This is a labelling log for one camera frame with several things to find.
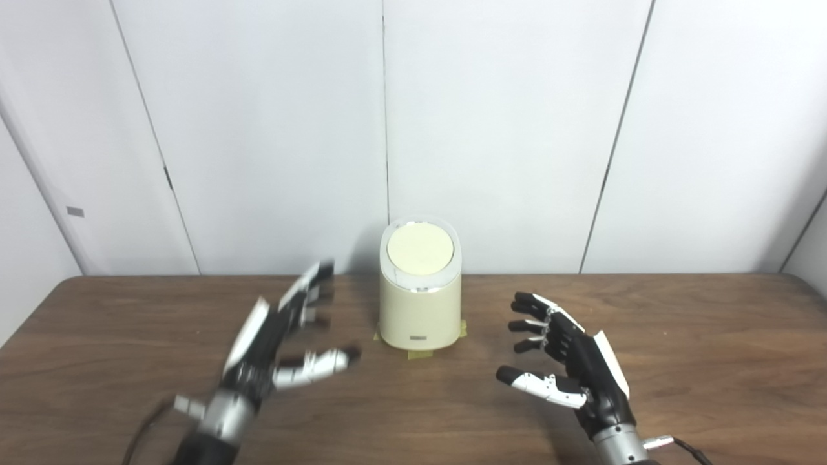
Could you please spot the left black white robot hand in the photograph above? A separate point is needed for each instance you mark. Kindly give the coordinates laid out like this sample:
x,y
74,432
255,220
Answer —
x,y
258,352

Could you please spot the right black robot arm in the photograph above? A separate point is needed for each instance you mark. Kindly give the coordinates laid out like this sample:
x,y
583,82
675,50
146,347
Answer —
x,y
620,449

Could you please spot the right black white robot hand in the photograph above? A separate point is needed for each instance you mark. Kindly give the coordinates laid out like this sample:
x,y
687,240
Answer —
x,y
594,374

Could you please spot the cream round bin lid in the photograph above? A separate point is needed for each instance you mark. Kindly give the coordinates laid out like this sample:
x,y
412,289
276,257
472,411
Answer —
x,y
420,247

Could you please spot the cream-colored bin body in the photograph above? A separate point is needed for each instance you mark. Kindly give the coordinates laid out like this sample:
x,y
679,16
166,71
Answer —
x,y
420,313

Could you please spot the black wall panel hinge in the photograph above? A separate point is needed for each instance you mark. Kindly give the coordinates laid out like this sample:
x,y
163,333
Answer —
x,y
168,178

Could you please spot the grey wall label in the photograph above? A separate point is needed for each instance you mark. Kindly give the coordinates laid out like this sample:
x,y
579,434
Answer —
x,y
75,212

